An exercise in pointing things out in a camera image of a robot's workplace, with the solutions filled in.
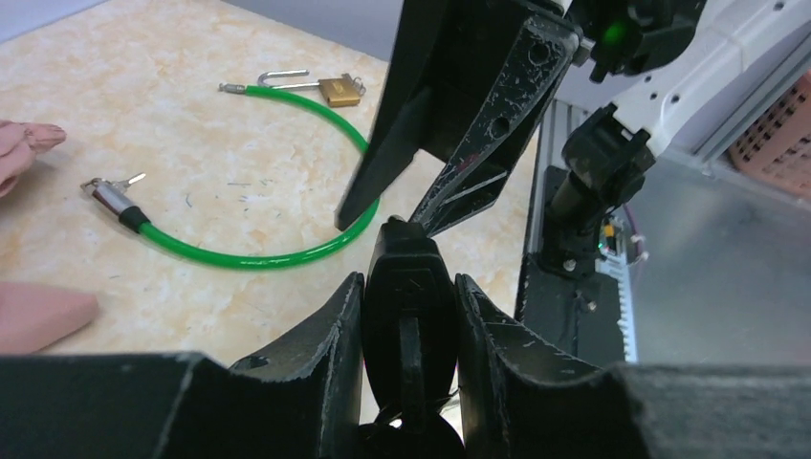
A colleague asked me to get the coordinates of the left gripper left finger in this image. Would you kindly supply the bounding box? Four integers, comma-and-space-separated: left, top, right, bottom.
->
1, 273, 363, 458

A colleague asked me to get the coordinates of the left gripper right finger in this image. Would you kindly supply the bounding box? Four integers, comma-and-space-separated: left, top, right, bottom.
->
455, 274, 810, 458

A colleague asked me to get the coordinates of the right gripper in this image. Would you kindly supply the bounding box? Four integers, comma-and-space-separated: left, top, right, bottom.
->
335, 1, 581, 236

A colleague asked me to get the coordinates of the black padlock with keys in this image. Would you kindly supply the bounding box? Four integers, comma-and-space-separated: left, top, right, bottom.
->
358, 217, 465, 458

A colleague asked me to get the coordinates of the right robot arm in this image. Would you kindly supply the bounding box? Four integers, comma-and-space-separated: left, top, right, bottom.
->
335, 1, 810, 235

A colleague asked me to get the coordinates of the pink cloth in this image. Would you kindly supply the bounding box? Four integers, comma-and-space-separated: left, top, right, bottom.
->
0, 120, 100, 356

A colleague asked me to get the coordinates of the pink plastic basket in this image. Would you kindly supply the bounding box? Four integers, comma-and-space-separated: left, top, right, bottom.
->
727, 73, 810, 198

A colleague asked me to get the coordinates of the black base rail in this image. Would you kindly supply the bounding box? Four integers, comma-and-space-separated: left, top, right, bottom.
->
514, 164, 628, 367

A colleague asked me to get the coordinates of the brass padlock on cable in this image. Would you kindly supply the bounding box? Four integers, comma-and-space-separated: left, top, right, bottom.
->
256, 69, 366, 108

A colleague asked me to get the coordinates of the aluminium frame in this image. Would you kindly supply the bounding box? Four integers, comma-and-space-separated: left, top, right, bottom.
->
522, 32, 811, 280

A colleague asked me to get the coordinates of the green cable lock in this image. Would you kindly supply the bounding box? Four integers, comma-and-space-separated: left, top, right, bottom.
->
79, 83, 380, 271

